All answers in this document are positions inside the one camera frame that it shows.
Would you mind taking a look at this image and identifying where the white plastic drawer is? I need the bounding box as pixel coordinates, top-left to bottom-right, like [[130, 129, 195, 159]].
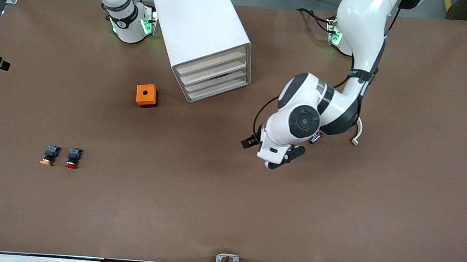
[[185, 74, 249, 106], [178, 53, 248, 88], [182, 64, 248, 96], [175, 42, 248, 80]]

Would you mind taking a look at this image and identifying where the orange mushroom push button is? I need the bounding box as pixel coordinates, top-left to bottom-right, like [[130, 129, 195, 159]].
[[39, 144, 62, 167]]

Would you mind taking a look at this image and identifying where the red mushroom push button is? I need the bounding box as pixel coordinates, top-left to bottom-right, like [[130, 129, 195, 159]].
[[64, 147, 84, 170]]

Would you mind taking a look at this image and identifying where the white drawer cabinet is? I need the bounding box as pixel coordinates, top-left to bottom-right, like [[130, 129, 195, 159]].
[[145, 0, 257, 107]]

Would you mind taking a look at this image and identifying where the white curved plastic bracket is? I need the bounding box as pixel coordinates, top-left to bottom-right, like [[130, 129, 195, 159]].
[[351, 117, 364, 146]]

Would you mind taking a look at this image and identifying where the orange button enclosure box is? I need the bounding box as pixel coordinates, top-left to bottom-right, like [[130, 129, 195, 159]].
[[135, 83, 159, 109]]

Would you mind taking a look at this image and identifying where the black base cable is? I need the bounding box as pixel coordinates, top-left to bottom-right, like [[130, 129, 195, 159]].
[[294, 7, 336, 34]]

